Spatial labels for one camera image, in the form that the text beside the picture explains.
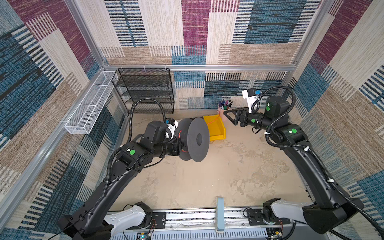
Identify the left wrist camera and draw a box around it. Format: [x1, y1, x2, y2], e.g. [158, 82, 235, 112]
[166, 118, 179, 142]

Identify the light blue clamp handle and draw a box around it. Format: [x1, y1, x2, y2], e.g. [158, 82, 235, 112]
[215, 197, 225, 234]

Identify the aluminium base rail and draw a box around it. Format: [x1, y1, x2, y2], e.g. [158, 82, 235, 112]
[110, 204, 331, 240]

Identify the grey cable spool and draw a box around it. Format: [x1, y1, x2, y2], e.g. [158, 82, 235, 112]
[177, 117, 210, 162]

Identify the white wire mesh basket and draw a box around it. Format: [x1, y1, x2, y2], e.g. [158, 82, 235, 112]
[65, 71, 115, 135]

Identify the pink pen cup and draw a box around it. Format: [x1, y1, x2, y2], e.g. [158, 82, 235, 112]
[217, 100, 233, 121]

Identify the black mesh shelf rack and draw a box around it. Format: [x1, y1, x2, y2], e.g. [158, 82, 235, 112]
[112, 68, 175, 114]

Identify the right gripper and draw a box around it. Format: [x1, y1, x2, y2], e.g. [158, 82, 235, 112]
[223, 106, 275, 132]

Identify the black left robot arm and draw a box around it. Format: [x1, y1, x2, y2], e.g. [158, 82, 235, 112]
[58, 107, 183, 240]

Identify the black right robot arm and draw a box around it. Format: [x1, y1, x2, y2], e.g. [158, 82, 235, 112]
[224, 86, 384, 239]

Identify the yellow plastic bin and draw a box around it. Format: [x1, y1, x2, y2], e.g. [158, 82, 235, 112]
[203, 115, 226, 142]

